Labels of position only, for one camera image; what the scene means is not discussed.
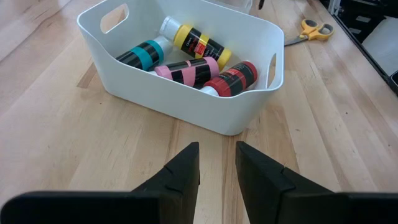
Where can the translucent plastic bin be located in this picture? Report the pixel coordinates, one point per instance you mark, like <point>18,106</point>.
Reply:
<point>236,4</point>

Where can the black aluminium table frame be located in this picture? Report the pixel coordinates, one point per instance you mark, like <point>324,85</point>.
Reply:
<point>348,12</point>

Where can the thin dark paintbrush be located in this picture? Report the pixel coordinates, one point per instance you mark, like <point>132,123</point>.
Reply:
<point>261,3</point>

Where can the teal paint bottle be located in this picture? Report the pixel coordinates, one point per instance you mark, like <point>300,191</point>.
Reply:
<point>143,56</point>

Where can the red paint bottle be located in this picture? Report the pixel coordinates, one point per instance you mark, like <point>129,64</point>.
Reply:
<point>233,81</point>

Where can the white plastic bin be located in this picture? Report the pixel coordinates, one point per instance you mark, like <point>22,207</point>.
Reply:
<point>174,102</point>

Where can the pink paint bottle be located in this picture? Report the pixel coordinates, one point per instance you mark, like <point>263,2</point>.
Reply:
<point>189,73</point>

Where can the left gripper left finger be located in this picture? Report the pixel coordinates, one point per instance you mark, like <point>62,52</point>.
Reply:
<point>180,186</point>

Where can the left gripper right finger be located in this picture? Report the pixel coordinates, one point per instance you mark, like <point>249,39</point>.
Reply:
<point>261,186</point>

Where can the yellow paint bottle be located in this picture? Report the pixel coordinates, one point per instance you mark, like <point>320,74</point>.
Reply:
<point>199,42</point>

